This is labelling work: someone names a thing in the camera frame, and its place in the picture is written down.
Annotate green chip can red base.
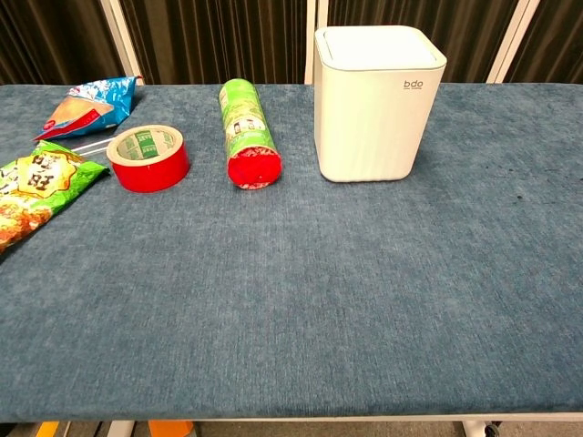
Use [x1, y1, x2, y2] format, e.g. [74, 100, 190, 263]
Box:
[218, 77, 283, 189]

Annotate white plastic trash bin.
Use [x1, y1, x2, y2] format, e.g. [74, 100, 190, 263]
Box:
[313, 25, 448, 184]

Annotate blue table cloth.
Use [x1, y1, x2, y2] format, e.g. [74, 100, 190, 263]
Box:
[0, 83, 583, 424]

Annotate red tape roll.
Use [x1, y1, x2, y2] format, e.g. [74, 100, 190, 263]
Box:
[106, 124, 191, 194]

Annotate dark pleated curtain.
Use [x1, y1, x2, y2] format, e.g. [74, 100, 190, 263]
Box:
[0, 0, 583, 86]

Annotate clear plastic straw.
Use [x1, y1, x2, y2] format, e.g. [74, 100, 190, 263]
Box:
[68, 139, 112, 158]

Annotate blue snack bag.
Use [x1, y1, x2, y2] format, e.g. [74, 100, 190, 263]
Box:
[33, 75, 143, 141]

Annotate orange object under table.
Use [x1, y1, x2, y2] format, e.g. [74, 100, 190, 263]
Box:
[148, 420, 195, 437]

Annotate green snack bag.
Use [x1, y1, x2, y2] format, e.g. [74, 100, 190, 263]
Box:
[0, 140, 110, 254]

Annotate white partition frame post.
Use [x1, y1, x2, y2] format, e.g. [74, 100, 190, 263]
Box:
[99, 0, 147, 86]
[304, 0, 330, 86]
[486, 0, 542, 85]

